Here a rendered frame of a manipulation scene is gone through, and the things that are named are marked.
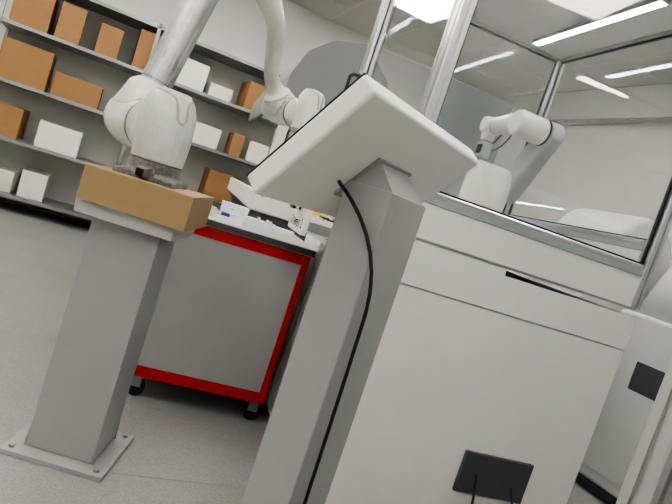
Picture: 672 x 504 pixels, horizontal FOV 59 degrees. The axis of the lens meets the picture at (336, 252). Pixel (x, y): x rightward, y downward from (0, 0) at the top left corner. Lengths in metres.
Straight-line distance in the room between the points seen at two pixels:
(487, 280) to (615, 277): 0.46
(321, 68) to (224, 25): 3.47
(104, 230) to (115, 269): 0.11
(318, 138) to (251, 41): 5.43
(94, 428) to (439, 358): 1.05
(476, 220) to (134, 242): 1.01
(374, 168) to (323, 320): 0.34
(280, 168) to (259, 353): 1.40
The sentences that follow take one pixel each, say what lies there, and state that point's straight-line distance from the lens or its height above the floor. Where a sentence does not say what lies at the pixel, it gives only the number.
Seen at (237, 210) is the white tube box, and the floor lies 0.79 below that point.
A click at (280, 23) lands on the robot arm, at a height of 1.46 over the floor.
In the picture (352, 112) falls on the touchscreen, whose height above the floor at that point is 1.13.
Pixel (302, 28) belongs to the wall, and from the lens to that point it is 6.67.
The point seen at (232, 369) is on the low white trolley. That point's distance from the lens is 2.45.
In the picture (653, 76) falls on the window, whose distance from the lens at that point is 2.21.
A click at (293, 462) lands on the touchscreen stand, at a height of 0.42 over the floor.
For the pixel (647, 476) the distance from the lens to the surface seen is 0.84.
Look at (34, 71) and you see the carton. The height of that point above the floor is 1.23.
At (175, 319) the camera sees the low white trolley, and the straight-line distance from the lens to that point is 2.38.
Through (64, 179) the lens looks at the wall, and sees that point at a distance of 6.33.
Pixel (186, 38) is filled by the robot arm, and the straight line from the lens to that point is 2.04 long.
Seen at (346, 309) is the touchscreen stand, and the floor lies 0.76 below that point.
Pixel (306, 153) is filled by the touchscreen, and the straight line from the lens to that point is 1.11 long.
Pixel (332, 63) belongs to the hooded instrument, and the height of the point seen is 1.62.
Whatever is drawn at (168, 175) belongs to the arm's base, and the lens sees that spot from 1.78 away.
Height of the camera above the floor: 0.96
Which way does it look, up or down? 4 degrees down
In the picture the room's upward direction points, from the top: 18 degrees clockwise
